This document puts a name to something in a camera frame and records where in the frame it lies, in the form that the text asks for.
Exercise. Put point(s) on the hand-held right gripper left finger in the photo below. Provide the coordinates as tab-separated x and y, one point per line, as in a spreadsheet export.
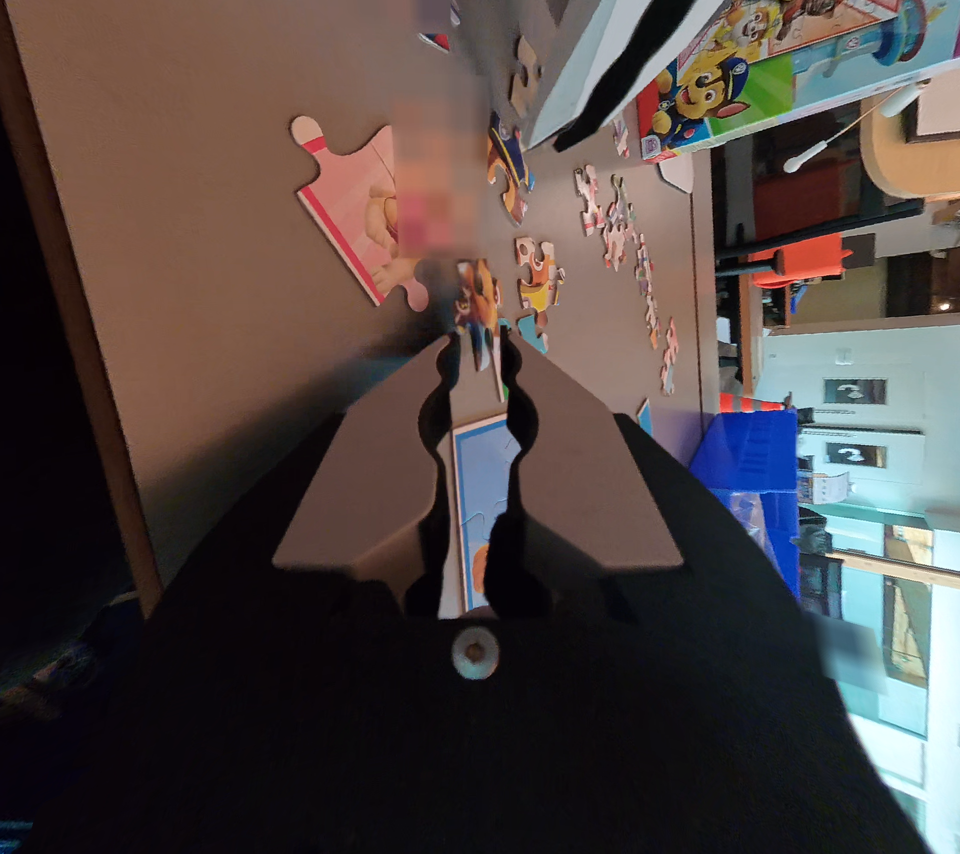
360	487

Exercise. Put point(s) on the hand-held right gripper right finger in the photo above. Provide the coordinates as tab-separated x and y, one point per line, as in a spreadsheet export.
592	487

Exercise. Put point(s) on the light blue sky puzzle section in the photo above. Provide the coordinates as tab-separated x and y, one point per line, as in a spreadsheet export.
480	494

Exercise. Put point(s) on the blue paw print puzzle section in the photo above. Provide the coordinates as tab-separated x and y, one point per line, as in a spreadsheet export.
436	41

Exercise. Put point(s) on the pink red striped puzzle piece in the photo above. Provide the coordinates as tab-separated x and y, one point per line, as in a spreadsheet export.
669	355

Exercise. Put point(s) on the white dog red striped puzzle piece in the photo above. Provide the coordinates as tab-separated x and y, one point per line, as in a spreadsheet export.
590	202

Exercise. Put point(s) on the teal green corner puzzle piece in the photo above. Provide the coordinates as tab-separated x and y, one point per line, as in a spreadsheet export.
532	333

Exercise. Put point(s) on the green purple puzzle piece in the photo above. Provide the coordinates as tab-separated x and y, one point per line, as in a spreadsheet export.
619	224

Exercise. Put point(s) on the orange dog face puzzle piece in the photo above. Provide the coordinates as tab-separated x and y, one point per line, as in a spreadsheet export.
480	299

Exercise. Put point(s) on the yellow helmet dog puzzle piece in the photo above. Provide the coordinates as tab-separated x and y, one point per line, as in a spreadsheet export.
538	273

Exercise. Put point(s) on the purple teal striped puzzle piece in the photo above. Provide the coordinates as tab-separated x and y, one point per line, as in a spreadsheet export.
643	265

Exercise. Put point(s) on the pink dog puzzle piece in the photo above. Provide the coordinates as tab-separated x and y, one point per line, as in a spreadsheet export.
345	202

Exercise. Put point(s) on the grey desk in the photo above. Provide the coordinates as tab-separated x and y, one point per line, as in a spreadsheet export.
187	119

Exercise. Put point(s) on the plain brown cardboard puzzle piece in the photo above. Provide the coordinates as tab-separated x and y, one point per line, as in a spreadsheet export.
525	74

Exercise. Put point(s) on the white purple red knob puzzle piece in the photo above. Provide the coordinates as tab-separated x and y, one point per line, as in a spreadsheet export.
621	136

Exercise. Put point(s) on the colourful puzzle box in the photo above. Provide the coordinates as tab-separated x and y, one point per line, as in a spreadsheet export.
825	7

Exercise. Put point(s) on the blue plastic bin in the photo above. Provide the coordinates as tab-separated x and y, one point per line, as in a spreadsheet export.
750	457

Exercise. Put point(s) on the white orange puzzle piece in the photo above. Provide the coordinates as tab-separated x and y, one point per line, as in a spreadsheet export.
652	322

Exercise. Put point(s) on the orange red crate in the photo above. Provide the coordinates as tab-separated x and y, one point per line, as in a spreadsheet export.
750	404

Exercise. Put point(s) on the black table leg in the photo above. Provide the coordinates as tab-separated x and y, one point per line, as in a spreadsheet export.
810	236

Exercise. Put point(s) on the orange chair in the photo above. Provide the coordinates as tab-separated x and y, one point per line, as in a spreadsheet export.
802	262

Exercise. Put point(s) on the white cabinet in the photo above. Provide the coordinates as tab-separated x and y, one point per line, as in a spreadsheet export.
885	359

